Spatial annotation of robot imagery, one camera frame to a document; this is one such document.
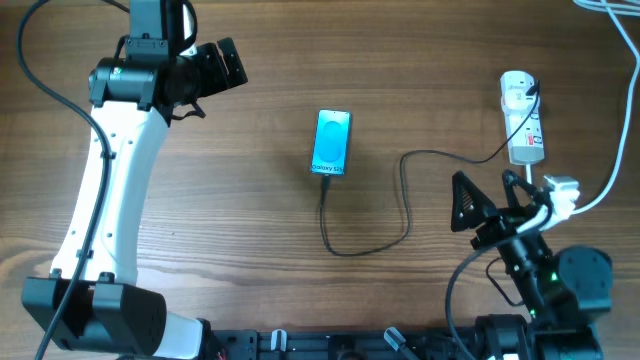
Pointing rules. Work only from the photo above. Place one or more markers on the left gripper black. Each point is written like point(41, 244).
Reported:
point(209, 55)

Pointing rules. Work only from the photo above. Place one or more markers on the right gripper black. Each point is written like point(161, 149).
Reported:
point(503, 219)

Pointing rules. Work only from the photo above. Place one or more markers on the teal Galaxy smartphone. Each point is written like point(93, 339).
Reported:
point(331, 142)

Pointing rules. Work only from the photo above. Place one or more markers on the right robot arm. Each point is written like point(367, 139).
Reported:
point(564, 292)

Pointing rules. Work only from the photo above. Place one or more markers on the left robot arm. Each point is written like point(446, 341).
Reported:
point(90, 299)

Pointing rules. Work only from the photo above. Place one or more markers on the white power strip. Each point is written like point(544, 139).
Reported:
point(520, 102)

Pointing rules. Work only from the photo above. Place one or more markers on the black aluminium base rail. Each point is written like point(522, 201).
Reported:
point(366, 345)

